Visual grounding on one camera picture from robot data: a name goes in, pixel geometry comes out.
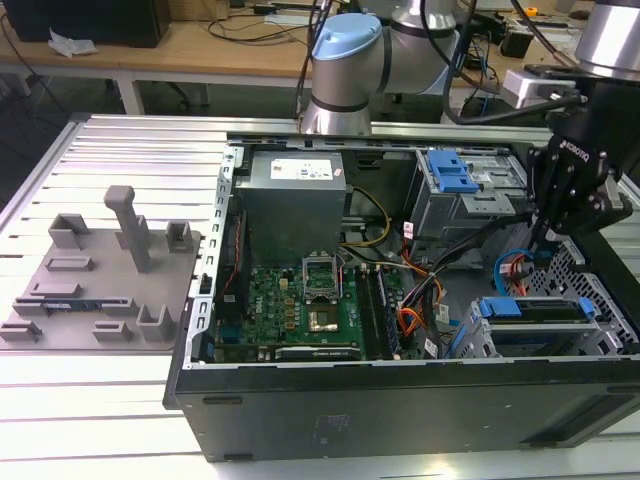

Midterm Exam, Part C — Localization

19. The silver drive cage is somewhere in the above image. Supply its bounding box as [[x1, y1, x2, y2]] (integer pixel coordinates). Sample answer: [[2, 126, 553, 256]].
[[413, 148, 532, 242]]

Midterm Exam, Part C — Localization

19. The hard disk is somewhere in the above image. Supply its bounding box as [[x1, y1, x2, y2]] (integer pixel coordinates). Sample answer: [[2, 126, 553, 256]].
[[476, 296, 600, 347]]

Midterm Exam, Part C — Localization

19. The blue drive bay latch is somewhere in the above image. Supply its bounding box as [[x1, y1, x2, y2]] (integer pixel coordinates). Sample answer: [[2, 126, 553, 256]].
[[427, 148, 482, 195]]

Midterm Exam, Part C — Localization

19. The blue disk wire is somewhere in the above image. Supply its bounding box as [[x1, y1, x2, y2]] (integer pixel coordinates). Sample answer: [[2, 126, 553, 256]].
[[493, 248, 540, 302]]

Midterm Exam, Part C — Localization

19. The red orange disk wire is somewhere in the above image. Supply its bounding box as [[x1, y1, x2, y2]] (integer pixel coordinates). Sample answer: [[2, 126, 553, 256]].
[[507, 252, 534, 300]]

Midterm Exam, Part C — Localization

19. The black wire bundle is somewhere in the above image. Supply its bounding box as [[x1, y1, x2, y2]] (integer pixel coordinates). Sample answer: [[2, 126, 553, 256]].
[[399, 209, 537, 324]]

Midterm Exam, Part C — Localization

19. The grey power supply unit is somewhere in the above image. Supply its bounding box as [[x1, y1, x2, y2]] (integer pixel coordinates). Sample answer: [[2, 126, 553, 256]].
[[233, 149, 352, 252]]

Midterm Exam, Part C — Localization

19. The silver CPU socket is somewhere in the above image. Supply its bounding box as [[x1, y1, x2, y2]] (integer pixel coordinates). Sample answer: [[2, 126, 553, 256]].
[[301, 253, 341, 305]]

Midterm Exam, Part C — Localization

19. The black open PC case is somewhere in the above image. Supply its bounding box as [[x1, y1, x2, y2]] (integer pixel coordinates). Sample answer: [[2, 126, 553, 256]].
[[162, 130, 640, 464]]

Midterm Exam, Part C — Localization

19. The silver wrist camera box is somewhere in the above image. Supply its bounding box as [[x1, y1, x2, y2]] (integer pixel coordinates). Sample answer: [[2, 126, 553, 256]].
[[502, 67, 589, 110]]

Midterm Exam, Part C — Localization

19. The grey parts rack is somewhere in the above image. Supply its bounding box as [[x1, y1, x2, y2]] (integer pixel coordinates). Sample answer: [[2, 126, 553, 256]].
[[0, 184, 205, 354]]

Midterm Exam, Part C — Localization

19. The small black device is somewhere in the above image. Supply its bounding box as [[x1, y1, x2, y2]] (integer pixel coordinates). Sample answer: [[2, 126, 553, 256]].
[[499, 27, 535, 59]]

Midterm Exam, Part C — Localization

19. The case fan with red wire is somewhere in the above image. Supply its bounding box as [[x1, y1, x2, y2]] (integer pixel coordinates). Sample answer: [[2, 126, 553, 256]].
[[218, 208, 250, 302]]

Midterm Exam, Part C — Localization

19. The large black box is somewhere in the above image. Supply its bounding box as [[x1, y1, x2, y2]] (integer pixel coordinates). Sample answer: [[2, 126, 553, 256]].
[[2, 0, 172, 49]]

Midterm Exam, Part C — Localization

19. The green motherboard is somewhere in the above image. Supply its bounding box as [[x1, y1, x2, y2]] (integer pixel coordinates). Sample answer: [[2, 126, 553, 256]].
[[213, 264, 402, 362]]

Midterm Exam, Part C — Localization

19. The square bronze chipset chip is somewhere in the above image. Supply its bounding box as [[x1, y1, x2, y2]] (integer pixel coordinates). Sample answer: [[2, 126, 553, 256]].
[[306, 309, 342, 335]]

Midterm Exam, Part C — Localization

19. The black RAM slot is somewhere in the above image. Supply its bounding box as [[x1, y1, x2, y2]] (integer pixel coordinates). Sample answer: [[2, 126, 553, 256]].
[[355, 267, 382, 360], [373, 267, 402, 355]]

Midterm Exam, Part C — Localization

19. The wooden desk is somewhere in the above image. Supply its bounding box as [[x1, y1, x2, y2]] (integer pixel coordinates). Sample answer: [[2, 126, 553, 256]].
[[0, 0, 640, 117]]

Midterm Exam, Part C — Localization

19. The crumpled white paper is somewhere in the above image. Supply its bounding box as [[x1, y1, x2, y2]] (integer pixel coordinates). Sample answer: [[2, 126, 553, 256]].
[[47, 27, 100, 58]]

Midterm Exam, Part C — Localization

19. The yellow power wire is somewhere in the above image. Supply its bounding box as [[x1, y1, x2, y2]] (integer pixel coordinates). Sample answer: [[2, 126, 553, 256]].
[[339, 186, 392, 249]]

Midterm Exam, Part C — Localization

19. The black graphics card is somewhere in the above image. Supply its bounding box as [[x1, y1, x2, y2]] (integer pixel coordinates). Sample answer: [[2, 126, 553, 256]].
[[273, 344, 362, 363]]

